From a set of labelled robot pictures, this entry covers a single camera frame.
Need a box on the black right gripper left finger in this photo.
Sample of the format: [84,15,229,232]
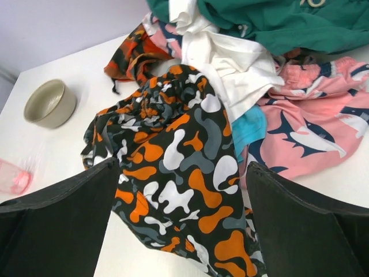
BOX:
[1,158,119,276]

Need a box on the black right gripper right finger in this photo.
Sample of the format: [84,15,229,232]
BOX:
[246,162,368,277]

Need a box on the light blue cloth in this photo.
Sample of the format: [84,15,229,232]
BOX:
[232,105,268,163]

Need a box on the black orange white camouflage cloth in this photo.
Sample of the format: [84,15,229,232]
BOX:
[81,65,266,276]

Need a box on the pink shark print cloth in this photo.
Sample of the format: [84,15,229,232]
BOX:
[142,14,368,178]

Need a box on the orange red camouflage cloth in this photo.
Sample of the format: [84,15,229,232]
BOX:
[104,24,182,95]

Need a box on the teal green cloth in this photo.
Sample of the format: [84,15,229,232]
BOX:
[147,1,368,55]

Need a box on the pink transparent plastic cup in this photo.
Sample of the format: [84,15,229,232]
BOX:
[0,159,32,195]

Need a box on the beige ceramic bowl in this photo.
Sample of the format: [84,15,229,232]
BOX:
[23,79,77,129]

